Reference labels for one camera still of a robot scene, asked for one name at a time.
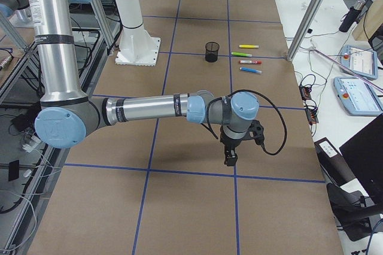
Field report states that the orange black connector box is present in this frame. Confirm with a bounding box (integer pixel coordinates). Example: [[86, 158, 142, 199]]
[[299, 85, 312, 101]]

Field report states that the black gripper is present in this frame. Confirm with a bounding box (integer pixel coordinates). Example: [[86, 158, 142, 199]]
[[220, 132, 242, 166]]

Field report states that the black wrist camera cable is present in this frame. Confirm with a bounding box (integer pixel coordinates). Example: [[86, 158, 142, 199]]
[[204, 89, 287, 156]]

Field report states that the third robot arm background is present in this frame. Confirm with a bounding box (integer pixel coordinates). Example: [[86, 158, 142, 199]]
[[1, 0, 33, 28]]

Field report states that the blue marker pen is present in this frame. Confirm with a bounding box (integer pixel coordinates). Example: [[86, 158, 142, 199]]
[[239, 67, 262, 74]]

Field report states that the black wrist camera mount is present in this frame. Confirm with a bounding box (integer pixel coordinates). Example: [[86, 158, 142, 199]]
[[243, 120, 265, 146]]

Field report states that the brown paper table cover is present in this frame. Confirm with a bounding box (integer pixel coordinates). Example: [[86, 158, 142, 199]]
[[28, 0, 343, 254]]

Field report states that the teach pendant tablet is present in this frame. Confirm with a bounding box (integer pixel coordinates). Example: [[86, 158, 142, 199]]
[[340, 45, 378, 80], [333, 77, 382, 116]]

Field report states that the black water bottle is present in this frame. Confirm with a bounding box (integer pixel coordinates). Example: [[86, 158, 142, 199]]
[[339, 0, 366, 32]]

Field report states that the black monitor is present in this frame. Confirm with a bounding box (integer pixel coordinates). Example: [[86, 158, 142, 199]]
[[340, 115, 382, 204]]

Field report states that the red marker pen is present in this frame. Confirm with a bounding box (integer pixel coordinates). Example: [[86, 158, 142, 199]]
[[239, 60, 262, 65]]

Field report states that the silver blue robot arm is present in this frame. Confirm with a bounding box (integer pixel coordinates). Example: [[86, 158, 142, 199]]
[[29, 0, 264, 166]]

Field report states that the black mesh pen cup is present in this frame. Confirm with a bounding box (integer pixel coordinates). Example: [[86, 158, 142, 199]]
[[205, 41, 220, 63]]

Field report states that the far teach pendant tablet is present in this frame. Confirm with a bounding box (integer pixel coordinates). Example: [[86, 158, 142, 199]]
[[340, 45, 378, 80]]

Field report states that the white pillar with base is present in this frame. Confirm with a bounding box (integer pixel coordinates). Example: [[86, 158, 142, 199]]
[[115, 0, 161, 66]]

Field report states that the near teach pendant tablet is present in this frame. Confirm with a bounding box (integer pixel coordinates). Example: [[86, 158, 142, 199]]
[[333, 77, 382, 116]]

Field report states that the green marker pen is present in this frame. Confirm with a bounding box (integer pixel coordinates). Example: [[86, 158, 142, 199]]
[[231, 51, 253, 57]]

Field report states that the yellow marker pen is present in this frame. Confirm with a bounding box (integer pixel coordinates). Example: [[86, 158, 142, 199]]
[[239, 44, 260, 49]]

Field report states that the aluminium frame post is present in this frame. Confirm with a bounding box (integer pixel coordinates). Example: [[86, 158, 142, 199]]
[[286, 0, 323, 62]]

